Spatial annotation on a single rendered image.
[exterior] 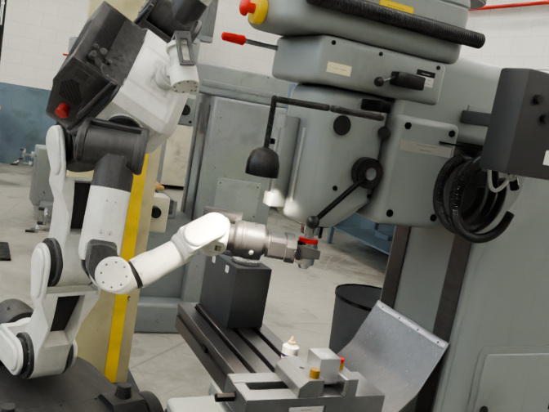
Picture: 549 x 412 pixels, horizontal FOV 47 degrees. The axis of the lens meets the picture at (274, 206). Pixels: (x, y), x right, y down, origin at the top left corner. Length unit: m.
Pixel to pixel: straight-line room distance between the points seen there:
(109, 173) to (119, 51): 0.31
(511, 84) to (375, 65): 0.28
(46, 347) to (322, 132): 1.10
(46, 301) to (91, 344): 1.45
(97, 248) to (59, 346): 0.70
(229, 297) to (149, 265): 0.48
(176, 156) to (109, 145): 8.49
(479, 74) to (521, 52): 5.48
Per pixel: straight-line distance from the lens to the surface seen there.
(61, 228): 1.88
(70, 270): 1.89
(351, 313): 3.42
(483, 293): 1.66
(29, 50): 10.32
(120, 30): 1.60
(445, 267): 1.70
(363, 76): 1.40
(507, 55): 7.21
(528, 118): 1.36
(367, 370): 1.80
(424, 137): 1.51
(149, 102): 1.53
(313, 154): 1.40
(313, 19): 1.33
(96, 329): 3.33
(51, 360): 2.10
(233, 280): 1.86
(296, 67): 1.43
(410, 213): 1.53
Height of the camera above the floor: 1.57
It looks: 9 degrees down
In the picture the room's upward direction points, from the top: 10 degrees clockwise
